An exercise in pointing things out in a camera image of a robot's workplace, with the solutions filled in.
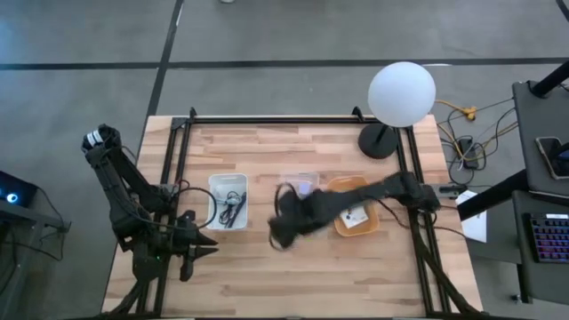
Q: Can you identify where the smartphone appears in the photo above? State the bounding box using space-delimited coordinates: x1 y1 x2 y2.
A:
534 136 569 180

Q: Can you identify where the yellow floor cable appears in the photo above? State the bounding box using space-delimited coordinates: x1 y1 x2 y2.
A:
434 99 520 162

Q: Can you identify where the black device with blue light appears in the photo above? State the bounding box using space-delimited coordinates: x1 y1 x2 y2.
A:
0 170 40 209

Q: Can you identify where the clear plastic bin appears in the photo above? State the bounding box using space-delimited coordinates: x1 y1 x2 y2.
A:
276 172 321 201

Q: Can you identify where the black slanted pole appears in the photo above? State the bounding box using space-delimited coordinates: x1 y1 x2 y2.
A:
531 59 569 99

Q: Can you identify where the black floor cable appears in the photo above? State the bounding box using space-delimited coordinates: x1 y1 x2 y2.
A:
443 106 520 186

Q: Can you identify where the black aluminium rig frame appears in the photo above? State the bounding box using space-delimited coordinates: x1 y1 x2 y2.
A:
100 106 486 320

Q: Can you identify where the black keyboard with blue keys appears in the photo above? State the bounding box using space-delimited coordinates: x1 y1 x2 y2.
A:
530 212 569 265

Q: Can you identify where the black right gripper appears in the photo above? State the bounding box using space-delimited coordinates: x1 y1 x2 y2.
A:
266 185 331 252

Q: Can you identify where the white paper sheet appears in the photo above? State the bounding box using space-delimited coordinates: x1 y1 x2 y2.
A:
453 188 489 244

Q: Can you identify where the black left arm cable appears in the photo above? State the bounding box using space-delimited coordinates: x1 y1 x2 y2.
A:
176 185 220 231

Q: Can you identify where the bagged acer leaflet pack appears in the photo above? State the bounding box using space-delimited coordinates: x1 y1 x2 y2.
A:
339 204 371 230

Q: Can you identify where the orange plastic bin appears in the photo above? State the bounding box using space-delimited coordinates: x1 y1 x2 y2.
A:
326 175 381 238

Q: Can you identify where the grey side stand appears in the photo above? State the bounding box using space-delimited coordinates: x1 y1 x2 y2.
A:
0 206 72 320

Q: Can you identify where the white globe table lamp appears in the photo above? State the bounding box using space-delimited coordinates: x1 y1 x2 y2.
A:
357 60 438 160

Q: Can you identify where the black power adapter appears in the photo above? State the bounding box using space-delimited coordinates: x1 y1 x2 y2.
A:
457 137 481 172

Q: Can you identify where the white plastic bin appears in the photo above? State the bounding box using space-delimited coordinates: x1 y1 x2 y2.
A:
206 172 249 231

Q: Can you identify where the dark grey desk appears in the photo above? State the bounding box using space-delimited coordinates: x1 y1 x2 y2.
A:
511 79 569 199

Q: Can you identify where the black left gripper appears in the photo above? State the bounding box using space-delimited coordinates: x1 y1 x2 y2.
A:
176 210 220 283

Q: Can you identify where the black stand leg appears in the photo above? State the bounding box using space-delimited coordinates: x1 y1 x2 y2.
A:
456 169 531 222

